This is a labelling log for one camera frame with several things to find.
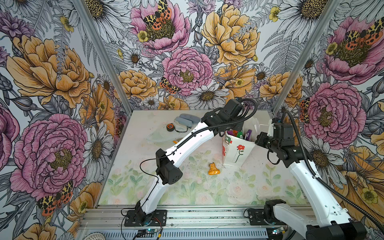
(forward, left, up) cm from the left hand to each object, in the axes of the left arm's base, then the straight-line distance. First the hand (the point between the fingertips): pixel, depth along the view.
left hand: (237, 125), depth 77 cm
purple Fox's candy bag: (+2, -9, -11) cm, 15 cm away
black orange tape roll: (+20, +39, -25) cm, 50 cm away
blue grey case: (+24, +29, -25) cm, 46 cm away
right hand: (-6, -10, -6) cm, 13 cm away
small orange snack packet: (-12, +11, -27) cm, 32 cm away
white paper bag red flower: (-8, 0, -12) cm, 14 cm away
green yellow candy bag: (0, -3, -8) cm, 8 cm away
